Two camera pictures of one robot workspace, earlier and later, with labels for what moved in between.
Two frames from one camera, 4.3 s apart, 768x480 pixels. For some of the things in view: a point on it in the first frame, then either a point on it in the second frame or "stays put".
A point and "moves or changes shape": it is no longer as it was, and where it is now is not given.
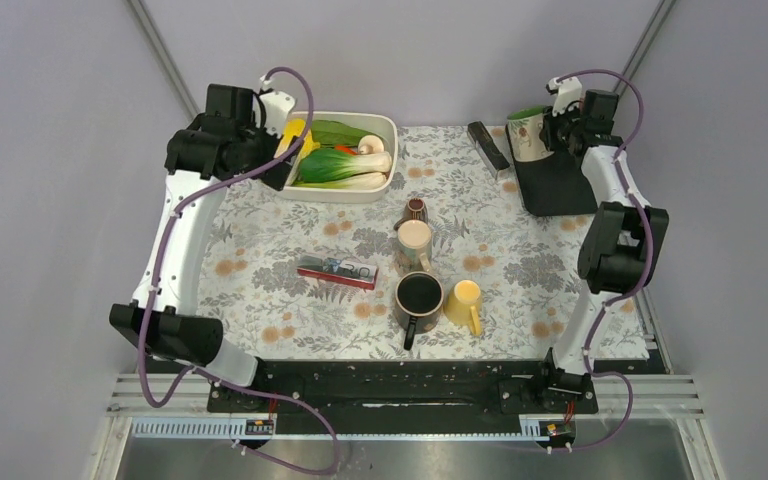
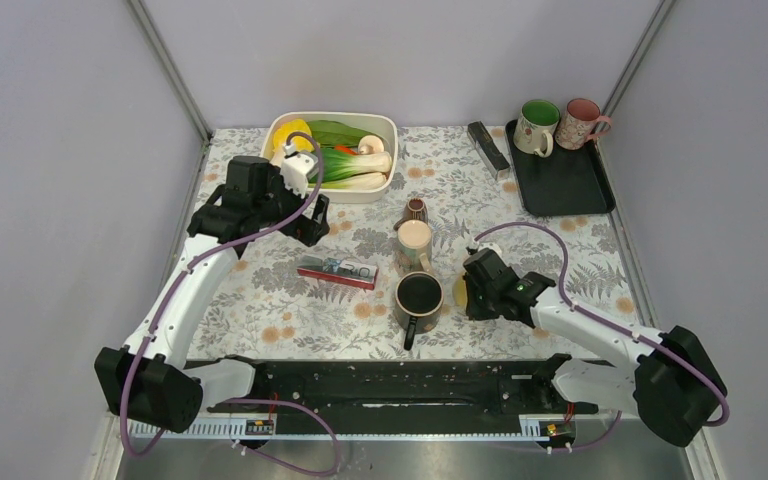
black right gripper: (549, 123) -> (473, 310)
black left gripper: (276, 176) -> (307, 229)
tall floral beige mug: (414, 247) stays put
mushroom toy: (370, 144) stays put
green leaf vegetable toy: (328, 133) stays put
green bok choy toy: (329, 164) stays put
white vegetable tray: (381, 124) stays put
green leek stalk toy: (361, 181) stays put
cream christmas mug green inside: (524, 133) moves or changes shape
